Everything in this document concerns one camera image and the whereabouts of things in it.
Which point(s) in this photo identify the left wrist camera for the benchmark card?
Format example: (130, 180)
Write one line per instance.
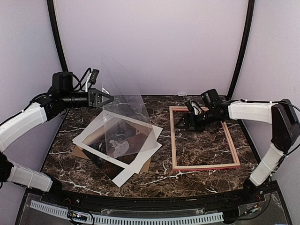
(93, 76)

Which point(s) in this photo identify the brown cardboard backing board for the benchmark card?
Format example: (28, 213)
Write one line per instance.
(77, 151)

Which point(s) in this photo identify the clear acrylic sheet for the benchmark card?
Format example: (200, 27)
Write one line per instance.
(121, 84)

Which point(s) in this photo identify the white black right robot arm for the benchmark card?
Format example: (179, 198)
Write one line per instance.
(278, 118)

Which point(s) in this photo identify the black corner post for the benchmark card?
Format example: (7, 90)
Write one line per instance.
(243, 47)
(56, 35)

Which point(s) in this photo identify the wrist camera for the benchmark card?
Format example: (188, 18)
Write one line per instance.
(194, 107)
(93, 76)

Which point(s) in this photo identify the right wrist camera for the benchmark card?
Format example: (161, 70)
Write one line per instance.
(194, 107)

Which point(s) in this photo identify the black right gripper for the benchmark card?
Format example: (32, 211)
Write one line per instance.
(187, 124)

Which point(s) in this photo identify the white slotted cable duct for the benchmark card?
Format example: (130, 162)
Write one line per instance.
(86, 218)

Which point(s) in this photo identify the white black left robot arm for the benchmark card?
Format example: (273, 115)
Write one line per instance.
(66, 91)

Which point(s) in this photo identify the left black corner post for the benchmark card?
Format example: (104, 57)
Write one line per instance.
(56, 35)

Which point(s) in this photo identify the black front table rail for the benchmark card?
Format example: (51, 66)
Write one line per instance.
(223, 201)

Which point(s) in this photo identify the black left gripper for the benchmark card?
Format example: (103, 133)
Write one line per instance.
(93, 98)

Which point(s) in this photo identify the white photo mat board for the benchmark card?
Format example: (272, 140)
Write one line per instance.
(120, 140)

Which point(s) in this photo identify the right black corner post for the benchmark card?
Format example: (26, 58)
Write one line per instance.
(243, 47)

